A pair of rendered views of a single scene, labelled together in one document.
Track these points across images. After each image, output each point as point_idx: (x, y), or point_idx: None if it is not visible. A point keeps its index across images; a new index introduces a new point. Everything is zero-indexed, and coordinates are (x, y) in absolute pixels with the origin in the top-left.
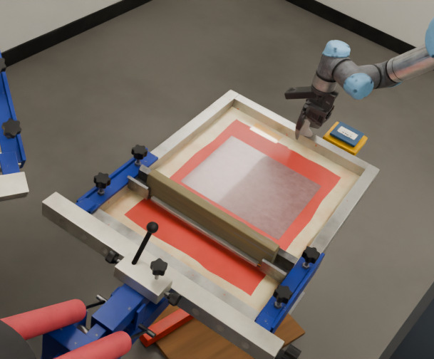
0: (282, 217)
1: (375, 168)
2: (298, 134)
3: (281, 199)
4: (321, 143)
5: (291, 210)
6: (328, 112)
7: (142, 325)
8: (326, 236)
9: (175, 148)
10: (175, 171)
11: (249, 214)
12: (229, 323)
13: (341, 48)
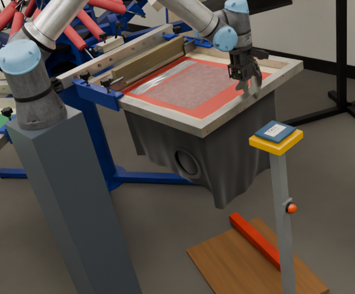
0: (161, 95)
1: (201, 126)
2: (245, 90)
3: (178, 94)
4: (234, 100)
5: (167, 98)
6: (230, 65)
7: None
8: (132, 102)
9: (224, 53)
10: (208, 60)
11: (166, 84)
12: (78, 66)
13: (229, 0)
